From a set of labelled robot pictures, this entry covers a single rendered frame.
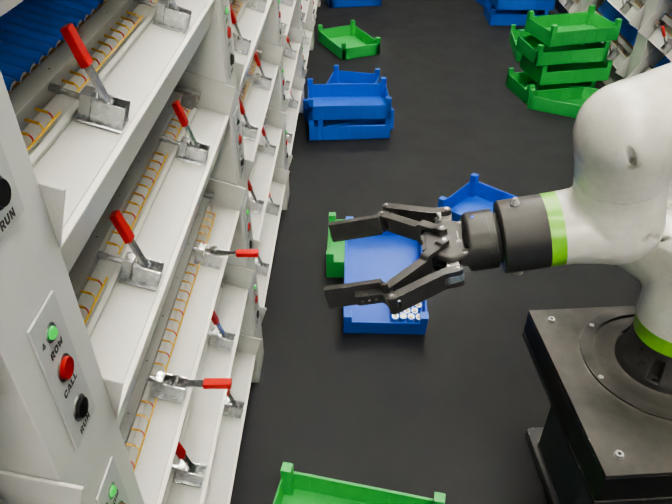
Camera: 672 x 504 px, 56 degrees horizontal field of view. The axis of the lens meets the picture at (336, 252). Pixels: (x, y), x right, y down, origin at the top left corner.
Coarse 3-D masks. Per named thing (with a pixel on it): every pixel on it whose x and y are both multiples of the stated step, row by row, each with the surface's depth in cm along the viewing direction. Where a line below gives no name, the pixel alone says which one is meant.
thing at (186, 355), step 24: (216, 192) 112; (240, 192) 112; (216, 216) 111; (216, 240) 106; (216, 288) 97; (192, 312) 92; (168, 336) 87; (192, 336) 89; (192, 360) 85; (144, 408) 78; (168, 408) 79; (144, 432) 75; (168, 432) 76; (144, 456) 73; (168, 456) 74; (144, 480) 71
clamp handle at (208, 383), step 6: (204, 378) 79; (210, 378) 79; (216, 378) 79; (222, 378) 79; (228, 378) 79; (174, 384) 79; (180, 384) 79; (186, 384) 79; (192, 384) 79; (198, 384) 79; (204, 384) 79; (210, 384) 79; (216, 384) 79; (222, 384) 79; (228, 384) 79
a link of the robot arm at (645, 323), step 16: (656, 256) 90; (640, 272) 93; (656, 272) 90; (656, 288) 91; (640, 304) 96; (656, 304) 92; (640, 320) 96; (656, 320) 92; (640, 336) 97; (656, 336) 93
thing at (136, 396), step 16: (192, 240) 101; (176, 272) 94; (176, 288) 91; (192, 288) 95; (160, 320) 86; (176, 320) 88; (160, 336) 84; (176, 336) 87; (160, 352) 83; (144, 368) 79; (144, 384) 77; (144, 400) 77; (128, 416) 73; (144, 416) 75; (128, 432) 72
